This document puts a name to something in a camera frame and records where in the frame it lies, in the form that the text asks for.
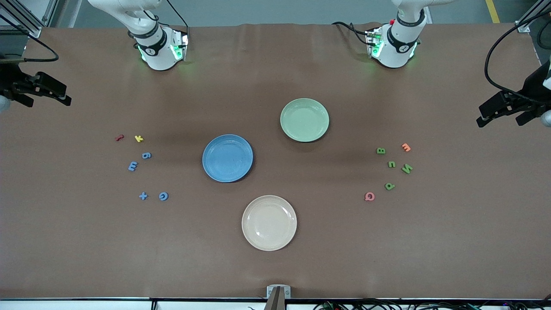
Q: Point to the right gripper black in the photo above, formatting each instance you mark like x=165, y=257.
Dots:
x=9, y=82

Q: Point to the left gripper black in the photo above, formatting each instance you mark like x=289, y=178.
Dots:
x=535, y=87

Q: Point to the green letter N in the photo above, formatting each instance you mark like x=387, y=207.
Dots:
x=407, y=168

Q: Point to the blue letter E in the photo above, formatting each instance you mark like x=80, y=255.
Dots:
x=133, y=166

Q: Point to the green letter B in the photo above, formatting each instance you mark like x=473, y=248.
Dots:
x=381, y=150

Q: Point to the green letter P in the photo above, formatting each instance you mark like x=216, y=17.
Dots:
x=389, y=186

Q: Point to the blue plus sign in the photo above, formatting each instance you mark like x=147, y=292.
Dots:
x=143, y=196

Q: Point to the blue letter G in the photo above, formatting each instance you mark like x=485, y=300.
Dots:
x=163, y=196

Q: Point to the orange letter E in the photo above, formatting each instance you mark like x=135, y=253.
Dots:
x=406, y=147

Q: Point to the pink letter Q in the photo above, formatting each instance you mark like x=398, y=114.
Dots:
x=369, y=196

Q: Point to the brown table mat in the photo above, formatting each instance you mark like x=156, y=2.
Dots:
x=86, y=258

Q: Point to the blue plate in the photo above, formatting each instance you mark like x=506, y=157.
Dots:
x=213, y=146

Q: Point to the green plate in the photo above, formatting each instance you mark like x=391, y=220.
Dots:
x=301, y=105

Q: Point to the beige plate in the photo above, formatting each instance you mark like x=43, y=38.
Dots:
x=269, y=223

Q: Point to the aluminium frame profile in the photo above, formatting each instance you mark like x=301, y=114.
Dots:
x=524, y=27
x=36, y=31

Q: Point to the white table edge rail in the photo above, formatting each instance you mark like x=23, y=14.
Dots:
x=64, y=306

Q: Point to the silver camera mount bracket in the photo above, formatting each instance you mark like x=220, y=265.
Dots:
x=270, y=292

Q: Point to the grey camera stand pole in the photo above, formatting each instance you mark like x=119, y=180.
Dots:
x=276, y=302

